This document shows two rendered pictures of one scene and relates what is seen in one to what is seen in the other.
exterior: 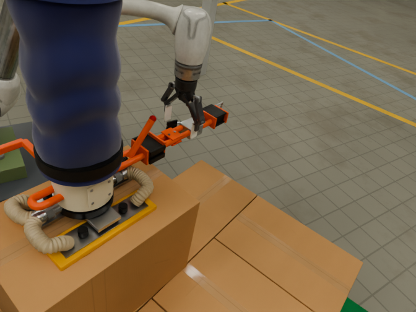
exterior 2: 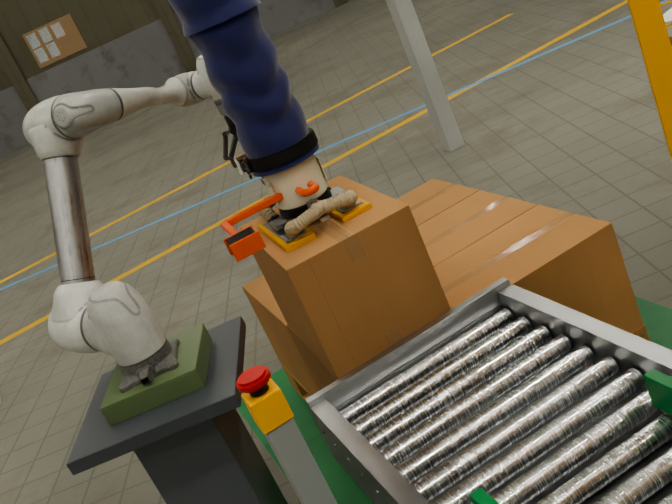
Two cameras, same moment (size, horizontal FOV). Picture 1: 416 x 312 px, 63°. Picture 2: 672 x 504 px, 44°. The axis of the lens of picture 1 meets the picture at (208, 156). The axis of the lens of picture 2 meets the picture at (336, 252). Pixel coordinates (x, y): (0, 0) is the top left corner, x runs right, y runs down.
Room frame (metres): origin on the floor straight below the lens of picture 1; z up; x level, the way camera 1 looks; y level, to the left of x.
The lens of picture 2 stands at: (-1.04, 2.09, 1.73)
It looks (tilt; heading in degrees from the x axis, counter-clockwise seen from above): 20 degrees down; 314
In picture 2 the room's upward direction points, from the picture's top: 25 degrees counter-clockwise
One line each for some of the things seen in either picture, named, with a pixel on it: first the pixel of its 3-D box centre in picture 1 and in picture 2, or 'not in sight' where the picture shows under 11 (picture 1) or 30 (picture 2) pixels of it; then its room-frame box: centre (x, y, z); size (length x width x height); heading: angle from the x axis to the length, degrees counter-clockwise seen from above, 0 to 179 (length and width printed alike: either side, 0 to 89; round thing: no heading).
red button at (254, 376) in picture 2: not in sight; (255, 383); (0.13, 1.24, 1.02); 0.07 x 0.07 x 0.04
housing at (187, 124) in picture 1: (190, 128); not in sight; (1.08, 0.09, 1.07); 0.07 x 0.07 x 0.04; 56
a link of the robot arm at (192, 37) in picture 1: (192, 34); (212, 75); (1.05, 0.12, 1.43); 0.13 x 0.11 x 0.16; 3
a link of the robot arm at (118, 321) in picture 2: not in sight; (121, 319); (0.98, 0.93, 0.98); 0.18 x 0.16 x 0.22; 3
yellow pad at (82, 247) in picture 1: (104, 221); (336, 199); (0.64, 0.27, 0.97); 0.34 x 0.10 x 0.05; 146
